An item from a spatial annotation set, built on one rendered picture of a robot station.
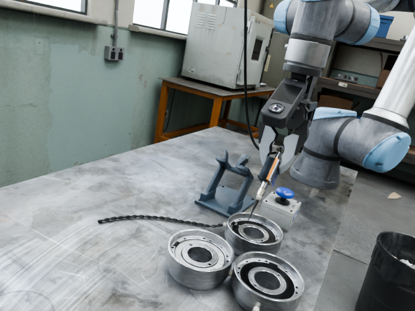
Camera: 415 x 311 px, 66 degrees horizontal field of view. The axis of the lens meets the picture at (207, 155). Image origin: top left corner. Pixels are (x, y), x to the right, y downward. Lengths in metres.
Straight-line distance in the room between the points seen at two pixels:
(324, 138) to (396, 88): 0.22
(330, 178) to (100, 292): 0.74
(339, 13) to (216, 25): 2.25
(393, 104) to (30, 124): 1.87
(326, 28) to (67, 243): 0.56
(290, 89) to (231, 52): 2.17
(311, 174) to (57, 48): 1.67
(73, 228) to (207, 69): 2.38
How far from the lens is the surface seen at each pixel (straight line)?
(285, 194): 0.71
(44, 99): 2.19
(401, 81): 0.95
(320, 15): 0.62
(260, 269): 0.53
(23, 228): 0.62
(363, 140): 0.92
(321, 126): 0.98
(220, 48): 2.81
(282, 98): 0.59
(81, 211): 0.66
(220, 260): 0.53
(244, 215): 0.65
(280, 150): 0.67
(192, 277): 0.49
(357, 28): 0.70
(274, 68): 4.42
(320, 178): 1.00
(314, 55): 0.61
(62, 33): 2.20
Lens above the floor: 1.14
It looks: 19 degrees down
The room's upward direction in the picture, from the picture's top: 11 degrees clockwise
